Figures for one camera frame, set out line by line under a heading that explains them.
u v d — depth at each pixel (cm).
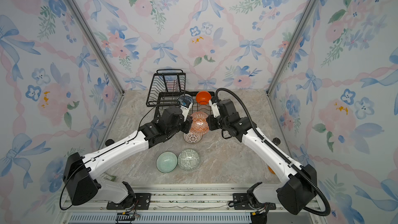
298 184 39
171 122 57
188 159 86
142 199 75
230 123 57
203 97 109
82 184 39
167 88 107
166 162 85
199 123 80
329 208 37
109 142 84
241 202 73
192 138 95
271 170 46
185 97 110
